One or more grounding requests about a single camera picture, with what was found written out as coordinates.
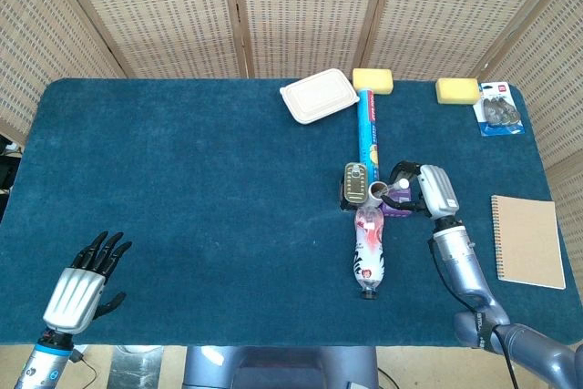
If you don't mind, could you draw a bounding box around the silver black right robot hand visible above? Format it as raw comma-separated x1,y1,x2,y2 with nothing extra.
381,160,460,221

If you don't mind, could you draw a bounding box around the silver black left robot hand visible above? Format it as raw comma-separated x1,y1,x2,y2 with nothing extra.
42,230,134,335

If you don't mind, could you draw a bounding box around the purple soap box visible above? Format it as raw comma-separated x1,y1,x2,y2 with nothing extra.
381,188,414,218

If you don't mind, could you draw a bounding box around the gold lid luncheon meat tin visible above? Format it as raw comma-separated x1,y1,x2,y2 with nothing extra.
339,162,369,212

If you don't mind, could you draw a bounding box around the white labelled plastic drink bottle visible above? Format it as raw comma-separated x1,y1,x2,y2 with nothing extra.
353,205,387,302

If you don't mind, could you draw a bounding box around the brown spiral notebook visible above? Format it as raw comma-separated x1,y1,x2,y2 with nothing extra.
490,194,567,291

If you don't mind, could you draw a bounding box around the blue blister pack of clips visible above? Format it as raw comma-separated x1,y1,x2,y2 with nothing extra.
472,80,527,138

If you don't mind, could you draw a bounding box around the yellow sponge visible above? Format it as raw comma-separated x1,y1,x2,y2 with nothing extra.
435,77,481,106
352,67,395,97

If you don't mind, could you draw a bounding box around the beige lidded food container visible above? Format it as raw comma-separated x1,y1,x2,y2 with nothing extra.
279,67,360,126

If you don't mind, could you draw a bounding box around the blue table cloth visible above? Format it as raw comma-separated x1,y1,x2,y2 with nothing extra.
0,77,583,347

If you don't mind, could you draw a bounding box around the grey robot torso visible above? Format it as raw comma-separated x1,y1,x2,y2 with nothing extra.
181,345,382,389

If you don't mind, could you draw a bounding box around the woven bamboo folding screen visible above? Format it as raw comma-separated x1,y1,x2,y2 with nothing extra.
0,0,583,267

